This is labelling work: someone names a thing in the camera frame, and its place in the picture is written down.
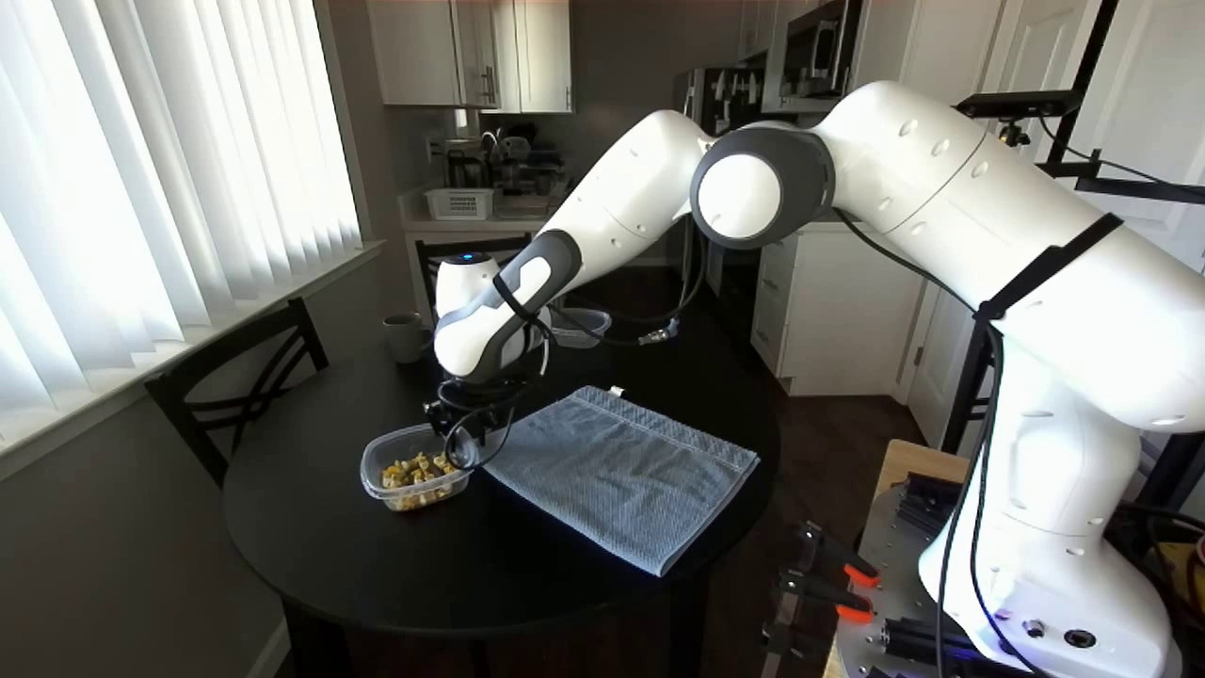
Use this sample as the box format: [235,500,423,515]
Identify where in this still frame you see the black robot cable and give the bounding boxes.
[829,205,1010,678]

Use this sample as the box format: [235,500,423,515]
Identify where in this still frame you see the white upper wall cabinets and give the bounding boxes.
[363,0,575,118]

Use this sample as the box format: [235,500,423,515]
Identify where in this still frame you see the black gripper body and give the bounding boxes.
[423,375,521,437]

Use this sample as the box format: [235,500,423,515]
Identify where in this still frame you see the grey mug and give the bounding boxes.
[381,310,437,371]

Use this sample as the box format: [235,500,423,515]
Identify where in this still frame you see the orange handled clamp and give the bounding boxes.
[766,573,878,633]
[782,524,887,595]

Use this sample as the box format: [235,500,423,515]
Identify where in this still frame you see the small white counter unit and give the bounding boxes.
[397,185,559,312]

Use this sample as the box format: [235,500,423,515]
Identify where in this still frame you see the robot mounting platform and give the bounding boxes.
[820,435,1205,678]

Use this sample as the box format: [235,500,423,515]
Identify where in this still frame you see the white kitchen base cabinet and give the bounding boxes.
[751,219,939,401]

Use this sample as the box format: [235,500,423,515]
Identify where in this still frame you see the black metal stand frame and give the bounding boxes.
[943,0,1205,459]

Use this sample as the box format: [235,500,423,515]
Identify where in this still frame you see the round black dining table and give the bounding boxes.
[219,317,782,678]

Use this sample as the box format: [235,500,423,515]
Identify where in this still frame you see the white plastic bin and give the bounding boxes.
[423,185,502,228]

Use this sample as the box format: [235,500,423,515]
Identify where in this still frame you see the yellow food pieces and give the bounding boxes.
[376,450,466,509]

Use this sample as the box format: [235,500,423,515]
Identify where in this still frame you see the clear plastic bowl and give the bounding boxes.
[357,422,485,515]

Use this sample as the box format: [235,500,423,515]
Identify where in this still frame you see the blue towel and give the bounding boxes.
[477,385,766,582]

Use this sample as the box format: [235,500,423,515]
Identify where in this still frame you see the white vertical window blinds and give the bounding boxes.
[0,0,368,425]

